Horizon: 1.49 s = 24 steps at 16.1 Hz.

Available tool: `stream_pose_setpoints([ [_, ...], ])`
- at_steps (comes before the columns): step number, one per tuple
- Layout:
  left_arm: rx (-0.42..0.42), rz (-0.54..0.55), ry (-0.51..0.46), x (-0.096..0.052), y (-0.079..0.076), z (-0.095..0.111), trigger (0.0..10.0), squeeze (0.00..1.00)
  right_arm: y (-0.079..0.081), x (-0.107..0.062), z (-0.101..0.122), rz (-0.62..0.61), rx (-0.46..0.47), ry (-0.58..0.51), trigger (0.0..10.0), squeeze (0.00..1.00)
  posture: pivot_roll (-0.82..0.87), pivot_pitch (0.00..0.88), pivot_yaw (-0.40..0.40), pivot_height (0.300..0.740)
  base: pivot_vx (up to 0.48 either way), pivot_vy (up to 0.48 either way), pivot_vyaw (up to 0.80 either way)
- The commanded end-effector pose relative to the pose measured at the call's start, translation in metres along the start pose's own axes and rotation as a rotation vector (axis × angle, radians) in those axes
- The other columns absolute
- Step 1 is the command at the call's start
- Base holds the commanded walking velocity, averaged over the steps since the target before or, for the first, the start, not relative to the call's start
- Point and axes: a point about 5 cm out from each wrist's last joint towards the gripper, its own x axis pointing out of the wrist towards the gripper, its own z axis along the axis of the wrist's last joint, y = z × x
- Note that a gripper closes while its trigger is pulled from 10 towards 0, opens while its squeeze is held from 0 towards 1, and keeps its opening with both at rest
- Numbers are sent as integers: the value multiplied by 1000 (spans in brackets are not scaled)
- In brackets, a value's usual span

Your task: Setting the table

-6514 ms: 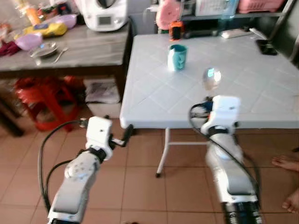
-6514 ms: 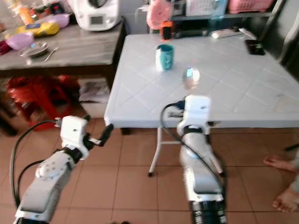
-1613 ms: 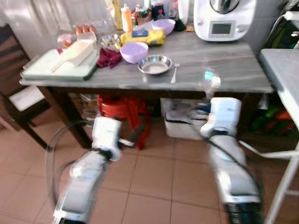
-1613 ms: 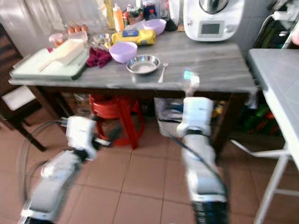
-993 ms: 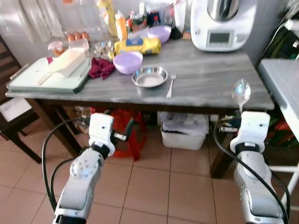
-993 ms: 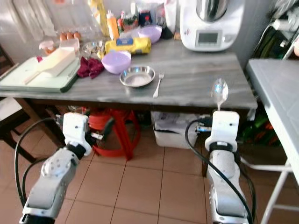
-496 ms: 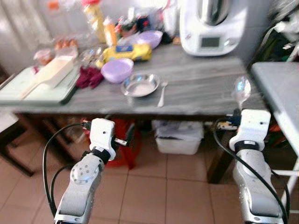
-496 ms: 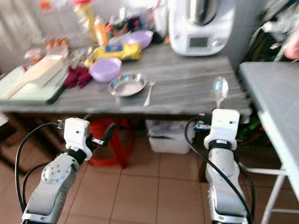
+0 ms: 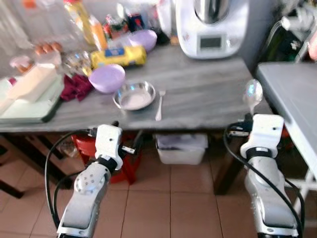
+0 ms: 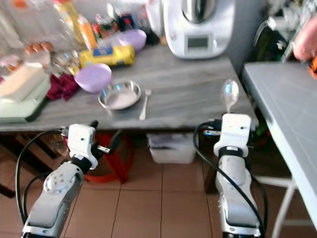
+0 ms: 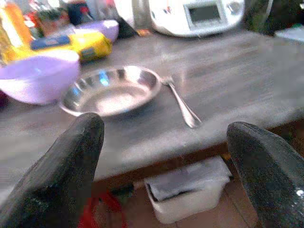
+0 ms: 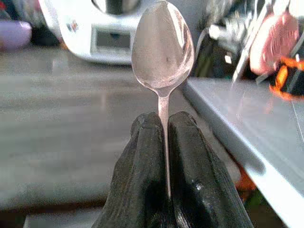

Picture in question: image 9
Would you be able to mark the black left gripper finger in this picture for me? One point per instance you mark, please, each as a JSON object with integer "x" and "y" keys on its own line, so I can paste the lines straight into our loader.
{"x": 116, "y": 123}
{"x": 138, "y": 141}

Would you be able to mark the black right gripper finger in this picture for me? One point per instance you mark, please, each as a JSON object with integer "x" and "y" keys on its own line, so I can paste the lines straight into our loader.
{"x": 248, "y": 119}

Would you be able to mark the silver spoon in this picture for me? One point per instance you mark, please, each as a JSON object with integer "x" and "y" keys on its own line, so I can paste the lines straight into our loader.
{"x": 252, "y": 91}

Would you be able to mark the person's bare forearm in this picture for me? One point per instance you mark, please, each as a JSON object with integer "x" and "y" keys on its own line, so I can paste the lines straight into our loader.
{"x": 313, "y": 45}

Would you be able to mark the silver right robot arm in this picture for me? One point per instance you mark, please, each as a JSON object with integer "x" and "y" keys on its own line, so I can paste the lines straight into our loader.
{"x": 267, "y": 193}

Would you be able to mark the stainless steel plate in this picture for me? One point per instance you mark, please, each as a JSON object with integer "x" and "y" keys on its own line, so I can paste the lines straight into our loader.
{"x": 134, "y": 98}

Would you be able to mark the silver fork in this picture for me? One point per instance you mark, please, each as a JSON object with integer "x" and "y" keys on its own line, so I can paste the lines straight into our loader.
{"x": 159, "y": 109}

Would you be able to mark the red plastic stool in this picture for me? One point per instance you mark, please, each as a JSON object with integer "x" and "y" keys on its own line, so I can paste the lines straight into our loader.
{"x": 84, "y": 146}

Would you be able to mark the dark wooden table leg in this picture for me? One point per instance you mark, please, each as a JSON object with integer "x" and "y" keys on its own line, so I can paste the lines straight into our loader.
{"x": 228, "y": 171}

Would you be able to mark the white plastic bin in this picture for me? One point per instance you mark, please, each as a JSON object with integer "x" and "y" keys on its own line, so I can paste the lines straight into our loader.
{"x": 181, "y": 151}

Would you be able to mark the lilac plastic bowl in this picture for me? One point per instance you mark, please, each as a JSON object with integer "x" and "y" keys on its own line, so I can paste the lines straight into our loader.
{"x": 143, "y": 39}
{"x": 106, "y": 78}

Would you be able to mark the maroon cloth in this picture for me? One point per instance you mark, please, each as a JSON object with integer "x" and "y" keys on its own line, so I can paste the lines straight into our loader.
{"x": 77, "y": 88}

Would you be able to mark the yellow kitchen towel pack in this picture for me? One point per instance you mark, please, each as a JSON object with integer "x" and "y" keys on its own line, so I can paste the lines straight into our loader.
{"x": 121, "y": 57}

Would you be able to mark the small steel bowl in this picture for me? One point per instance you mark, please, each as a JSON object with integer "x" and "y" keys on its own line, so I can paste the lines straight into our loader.
{"x": 78, "y": 62}

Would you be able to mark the white food processor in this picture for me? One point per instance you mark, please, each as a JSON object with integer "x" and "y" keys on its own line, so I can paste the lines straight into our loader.
{"x": 237, "y": 34}

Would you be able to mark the pale green tray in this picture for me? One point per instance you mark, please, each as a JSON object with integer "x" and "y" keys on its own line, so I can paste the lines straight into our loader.
{"x": 29, "y": 113}

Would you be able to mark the orange squeeze bottle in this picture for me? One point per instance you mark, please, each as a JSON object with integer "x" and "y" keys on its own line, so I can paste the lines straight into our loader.
{"x": 99, "y": 37}

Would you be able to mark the clear plastic food container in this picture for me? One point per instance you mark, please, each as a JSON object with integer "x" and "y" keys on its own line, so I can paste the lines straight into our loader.
{"x": 47, "y": 58}

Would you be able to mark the green food packet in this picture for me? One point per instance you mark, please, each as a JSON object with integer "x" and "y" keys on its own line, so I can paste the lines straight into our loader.
{"x": 114, "y": 26}

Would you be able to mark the yellow snack bag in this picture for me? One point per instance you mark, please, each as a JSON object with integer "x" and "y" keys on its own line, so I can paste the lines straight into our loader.
{"x": 79, "y": 20}

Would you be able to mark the small jar pink lid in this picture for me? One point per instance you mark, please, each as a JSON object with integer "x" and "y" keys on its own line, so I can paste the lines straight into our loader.
{"x": 21, "y": 63}

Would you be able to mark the clear measuring jug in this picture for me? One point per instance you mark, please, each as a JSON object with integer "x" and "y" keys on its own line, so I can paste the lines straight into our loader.
{"x": 165, "y": 17}

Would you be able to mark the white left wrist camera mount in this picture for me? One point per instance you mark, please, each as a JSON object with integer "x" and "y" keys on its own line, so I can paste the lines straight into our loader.
{"x": 109, "y": 141}

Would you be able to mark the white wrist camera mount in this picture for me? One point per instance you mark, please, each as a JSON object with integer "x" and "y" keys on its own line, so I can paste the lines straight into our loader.
{"x": 109, "y": 141}
{"x": 265, "y": 131}

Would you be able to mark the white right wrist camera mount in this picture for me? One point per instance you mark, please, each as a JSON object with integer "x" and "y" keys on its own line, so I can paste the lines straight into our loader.
{"x": 265, "y": 131}

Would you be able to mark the white table frame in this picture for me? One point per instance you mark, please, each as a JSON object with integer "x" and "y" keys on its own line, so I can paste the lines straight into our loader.
{"x": 303, "y": 191}

